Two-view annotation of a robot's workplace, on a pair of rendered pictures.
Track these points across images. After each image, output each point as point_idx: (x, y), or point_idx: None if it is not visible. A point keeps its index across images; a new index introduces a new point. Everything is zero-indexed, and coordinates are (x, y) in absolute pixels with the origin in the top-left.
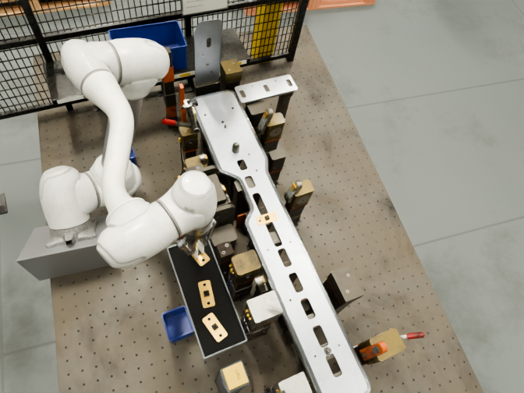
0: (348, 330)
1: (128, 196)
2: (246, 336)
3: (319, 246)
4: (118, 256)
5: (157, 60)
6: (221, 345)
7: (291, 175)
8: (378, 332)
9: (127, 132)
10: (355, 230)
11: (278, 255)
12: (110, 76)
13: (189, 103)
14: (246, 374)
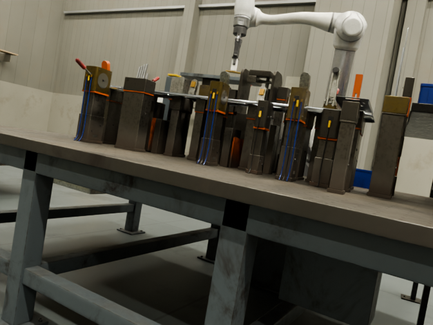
0: (100, 144)
1: (261, 13)
2: (182, 72)
3: (163, 157)
4: None
5: (341, 16)
6: None
7: (247, 174)
8: (71, 140)
9: (292, 13)
10: (136, 155)
11: (194, 97)
12: (328, 13)
13: (338, 73)
14: (171, 73)
